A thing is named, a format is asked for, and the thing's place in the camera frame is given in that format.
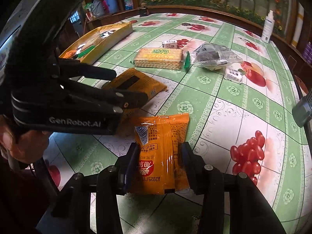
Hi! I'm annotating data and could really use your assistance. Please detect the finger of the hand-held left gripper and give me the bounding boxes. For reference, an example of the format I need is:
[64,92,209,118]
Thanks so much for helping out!
[52,57,117,80]
[61,79,149,114]

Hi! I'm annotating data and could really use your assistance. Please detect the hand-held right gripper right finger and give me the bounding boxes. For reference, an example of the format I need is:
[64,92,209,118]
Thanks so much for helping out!
[180,141,287,234]

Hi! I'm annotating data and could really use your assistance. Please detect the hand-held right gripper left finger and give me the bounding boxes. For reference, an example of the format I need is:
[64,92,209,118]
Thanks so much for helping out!
[51,141,140,234]

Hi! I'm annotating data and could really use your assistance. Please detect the yellow shallow cardboard tray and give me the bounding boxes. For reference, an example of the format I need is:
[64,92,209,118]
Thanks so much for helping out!
[59,22,134,65]

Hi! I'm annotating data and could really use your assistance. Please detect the white candy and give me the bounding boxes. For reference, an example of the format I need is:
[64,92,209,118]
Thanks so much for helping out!
[162,39,177,49]
[224,63,245,84]

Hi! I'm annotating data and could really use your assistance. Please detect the clear packet with dark snack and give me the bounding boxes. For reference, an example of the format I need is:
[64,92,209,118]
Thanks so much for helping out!
[192,43,244,72]

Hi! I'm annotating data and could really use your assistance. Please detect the person's left hand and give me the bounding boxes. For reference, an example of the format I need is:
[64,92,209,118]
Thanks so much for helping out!
[0,116,50,164]

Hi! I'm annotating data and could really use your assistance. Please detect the fruit print tablecloth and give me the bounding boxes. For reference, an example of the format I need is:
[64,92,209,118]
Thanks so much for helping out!
[41,12,308,234]

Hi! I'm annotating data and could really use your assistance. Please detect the barred window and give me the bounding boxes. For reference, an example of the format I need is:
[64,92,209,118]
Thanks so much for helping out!
[69,11,82,25]

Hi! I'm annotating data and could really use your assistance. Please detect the blue thermos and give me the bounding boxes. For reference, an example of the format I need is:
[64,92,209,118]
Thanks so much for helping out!
[105,0,120,14]

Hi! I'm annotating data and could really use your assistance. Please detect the grey flashlight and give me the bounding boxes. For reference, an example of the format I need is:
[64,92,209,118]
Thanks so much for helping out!
[292,95,312,128]

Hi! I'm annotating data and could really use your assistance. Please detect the white spray bottle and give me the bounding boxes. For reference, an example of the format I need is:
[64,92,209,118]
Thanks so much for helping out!
[261,10,275,44]

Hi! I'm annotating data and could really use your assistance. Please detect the purple bottle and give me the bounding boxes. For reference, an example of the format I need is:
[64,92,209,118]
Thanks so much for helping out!
[302,41,312,65]

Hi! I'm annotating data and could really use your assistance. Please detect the white yellow rolled mat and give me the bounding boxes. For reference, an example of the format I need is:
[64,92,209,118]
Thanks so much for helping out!
[291,2,305,48]

